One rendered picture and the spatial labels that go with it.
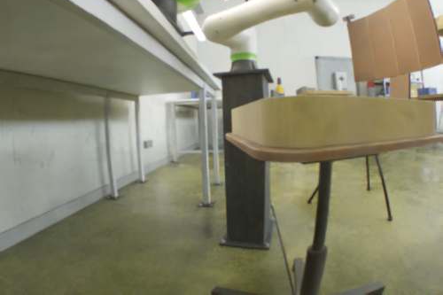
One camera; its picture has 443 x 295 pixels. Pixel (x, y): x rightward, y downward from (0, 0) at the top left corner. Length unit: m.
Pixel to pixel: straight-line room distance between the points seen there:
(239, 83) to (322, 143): 0.73
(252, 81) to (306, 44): 4.93
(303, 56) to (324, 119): 5.46
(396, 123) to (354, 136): 0.08
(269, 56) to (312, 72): 1.13
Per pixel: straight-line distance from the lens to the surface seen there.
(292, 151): 0.23
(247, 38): 1.01
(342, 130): 0.27
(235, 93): 0.94
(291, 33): 5.84
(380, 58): 0.69
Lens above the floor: 0.60
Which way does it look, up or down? 2 degrees down
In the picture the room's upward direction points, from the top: 2 degrees counter-clockwise
